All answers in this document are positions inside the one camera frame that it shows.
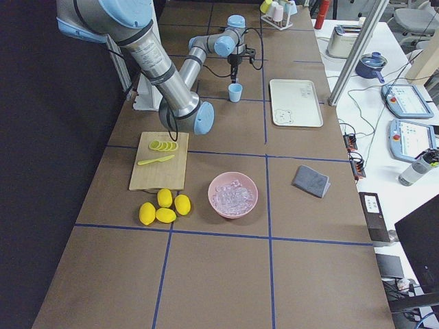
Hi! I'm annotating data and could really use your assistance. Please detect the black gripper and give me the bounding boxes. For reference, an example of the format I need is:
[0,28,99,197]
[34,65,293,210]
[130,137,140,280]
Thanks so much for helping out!
[227,48,256,84]

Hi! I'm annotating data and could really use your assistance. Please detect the clear ice cubes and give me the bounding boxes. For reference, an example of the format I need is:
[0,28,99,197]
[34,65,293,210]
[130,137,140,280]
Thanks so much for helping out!
[211,180,255,216]

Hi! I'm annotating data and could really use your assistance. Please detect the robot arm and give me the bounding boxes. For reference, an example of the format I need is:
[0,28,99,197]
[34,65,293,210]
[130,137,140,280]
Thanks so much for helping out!
[56,0,255,135]

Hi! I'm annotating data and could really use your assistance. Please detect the light blue plastic cup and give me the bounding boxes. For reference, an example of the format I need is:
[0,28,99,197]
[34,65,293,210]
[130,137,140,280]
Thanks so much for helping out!
[228,83,243,103]

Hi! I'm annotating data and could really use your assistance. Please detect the yellow-green plastic cup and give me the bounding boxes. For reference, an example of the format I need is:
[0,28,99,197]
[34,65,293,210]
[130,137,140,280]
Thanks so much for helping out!
[259,0,272,14]

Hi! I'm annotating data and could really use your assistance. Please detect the pink plastic cup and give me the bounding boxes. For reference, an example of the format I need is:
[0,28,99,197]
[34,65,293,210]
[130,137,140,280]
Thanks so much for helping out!
[267,3,284,23]

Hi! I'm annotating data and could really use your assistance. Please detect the white bear serving tray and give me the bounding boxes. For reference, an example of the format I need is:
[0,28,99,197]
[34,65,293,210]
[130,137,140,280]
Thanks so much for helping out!
[269,79,323,127]

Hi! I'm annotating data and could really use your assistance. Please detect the lemon slices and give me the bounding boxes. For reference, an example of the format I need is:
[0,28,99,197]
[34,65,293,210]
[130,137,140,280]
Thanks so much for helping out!
[148,140,179,152]

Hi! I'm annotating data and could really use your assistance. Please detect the white toaster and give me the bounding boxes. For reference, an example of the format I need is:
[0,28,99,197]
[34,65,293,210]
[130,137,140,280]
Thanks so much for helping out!
[327,25,361,59]

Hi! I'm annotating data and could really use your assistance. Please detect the bamboo cutting board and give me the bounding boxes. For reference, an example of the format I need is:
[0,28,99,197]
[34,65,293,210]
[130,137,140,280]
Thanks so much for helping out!
[129,132,189,191]

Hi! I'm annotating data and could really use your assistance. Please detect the pink bowl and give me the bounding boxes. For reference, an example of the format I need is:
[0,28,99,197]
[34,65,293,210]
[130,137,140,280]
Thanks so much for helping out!
[208,172,259,219]

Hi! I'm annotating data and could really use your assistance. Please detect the yellow plastic knife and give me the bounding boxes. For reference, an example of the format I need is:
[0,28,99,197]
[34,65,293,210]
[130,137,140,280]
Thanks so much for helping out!
[137,154,175,166]

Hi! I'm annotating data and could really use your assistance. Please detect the grey folded cloth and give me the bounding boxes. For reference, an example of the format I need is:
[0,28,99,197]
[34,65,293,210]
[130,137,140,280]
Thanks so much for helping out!
[292,165,331,198]

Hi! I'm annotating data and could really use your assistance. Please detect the blue pot with lid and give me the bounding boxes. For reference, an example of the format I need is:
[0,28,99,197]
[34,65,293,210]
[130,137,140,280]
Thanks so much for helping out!
[355,51,388,84]

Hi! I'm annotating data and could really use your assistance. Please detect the yellow lemon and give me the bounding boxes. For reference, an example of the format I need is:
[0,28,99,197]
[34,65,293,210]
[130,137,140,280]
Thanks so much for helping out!
[174,194,191,216]
[139,202,156,226]
[157,188,174,208]
[155,208,177,223]

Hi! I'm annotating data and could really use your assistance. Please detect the blue teach pendant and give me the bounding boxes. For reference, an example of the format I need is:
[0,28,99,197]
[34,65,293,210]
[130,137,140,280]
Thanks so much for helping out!
[381,84,434,119]
[388,119,437,162]

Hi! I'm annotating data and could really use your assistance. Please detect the clear water bottle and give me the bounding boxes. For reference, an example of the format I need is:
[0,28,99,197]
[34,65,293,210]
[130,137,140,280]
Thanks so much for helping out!
[398,148,438,186]

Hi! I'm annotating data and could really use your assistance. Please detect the black box with label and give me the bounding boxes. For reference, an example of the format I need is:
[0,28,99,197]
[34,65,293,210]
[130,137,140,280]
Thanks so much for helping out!
[359,192,392,247]

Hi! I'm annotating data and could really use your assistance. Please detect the black monitor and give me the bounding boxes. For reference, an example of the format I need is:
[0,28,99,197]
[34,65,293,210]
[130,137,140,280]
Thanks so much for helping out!
[389,196,438,313]

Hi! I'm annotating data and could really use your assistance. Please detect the white wire cup rack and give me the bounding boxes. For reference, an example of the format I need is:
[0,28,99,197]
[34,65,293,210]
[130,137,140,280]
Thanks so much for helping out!
[260,14,293,31]

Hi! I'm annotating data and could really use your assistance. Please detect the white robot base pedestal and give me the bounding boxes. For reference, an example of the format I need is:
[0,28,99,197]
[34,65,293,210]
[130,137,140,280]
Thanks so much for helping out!
[133,74,163,112]

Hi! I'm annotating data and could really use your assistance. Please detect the aluminium frame post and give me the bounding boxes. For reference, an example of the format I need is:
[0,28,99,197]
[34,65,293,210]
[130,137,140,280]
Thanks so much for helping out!
[328,0,388,106]

